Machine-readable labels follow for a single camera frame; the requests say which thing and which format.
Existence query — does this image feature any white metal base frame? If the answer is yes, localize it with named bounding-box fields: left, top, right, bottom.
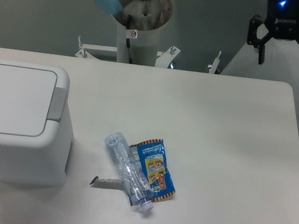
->
left=74, top=25, right=223, bottom=83

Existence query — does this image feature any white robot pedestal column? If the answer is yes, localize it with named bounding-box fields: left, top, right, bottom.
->
left=103, top=0, right=176, bottom=70

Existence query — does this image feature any white trash can lid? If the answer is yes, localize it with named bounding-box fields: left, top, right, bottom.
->
left=0, top=64, right=57, bottom=137

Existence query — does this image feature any white plastic trash can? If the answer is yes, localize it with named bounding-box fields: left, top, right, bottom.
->
left=0, top=59, right=74, bottom=186

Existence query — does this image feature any blue snack wrapper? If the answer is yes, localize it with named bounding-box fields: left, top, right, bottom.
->
left=130, top=139, right=176, bottom=202

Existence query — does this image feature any crushed clear plastic bottle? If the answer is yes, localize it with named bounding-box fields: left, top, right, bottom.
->
left=104, top=132, right=154, bottom=213

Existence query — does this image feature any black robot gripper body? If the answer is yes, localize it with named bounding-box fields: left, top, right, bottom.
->
left=264, top=0, right=299, bottom=41

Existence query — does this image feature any torn white wrapper strip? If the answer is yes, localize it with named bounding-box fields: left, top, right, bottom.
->
left=90, top=176, right=124, bottom=191

